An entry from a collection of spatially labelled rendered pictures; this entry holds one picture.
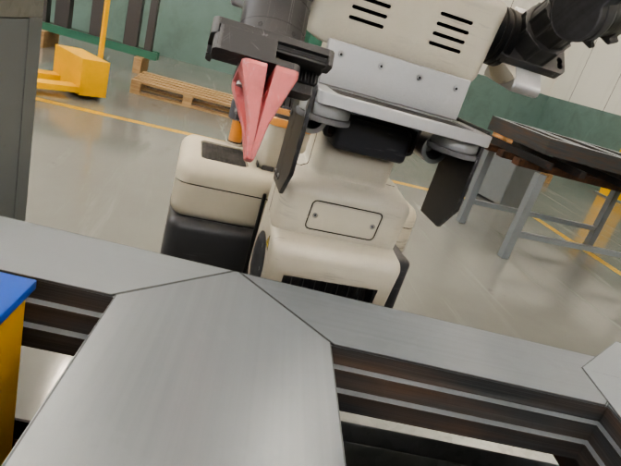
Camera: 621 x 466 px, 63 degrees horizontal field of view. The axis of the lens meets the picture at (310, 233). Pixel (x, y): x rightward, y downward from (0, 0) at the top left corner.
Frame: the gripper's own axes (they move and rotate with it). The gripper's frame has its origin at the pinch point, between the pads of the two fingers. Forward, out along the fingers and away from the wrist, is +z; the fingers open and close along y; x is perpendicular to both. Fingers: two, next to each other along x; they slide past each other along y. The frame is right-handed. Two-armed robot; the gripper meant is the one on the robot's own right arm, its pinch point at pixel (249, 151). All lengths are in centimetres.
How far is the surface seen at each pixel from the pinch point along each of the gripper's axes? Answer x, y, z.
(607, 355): 2.5, 43.2, 12.6
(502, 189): 413, 321, -114
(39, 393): 115, -30, 54
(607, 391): -3.5, 37.2, 15.5
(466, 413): -2.6, 22.8, 19.2
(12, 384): 0.4, -14.2, 21.2
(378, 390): -1.7, 14.4, 18.3
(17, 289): -3.6, -14.4, 13.8
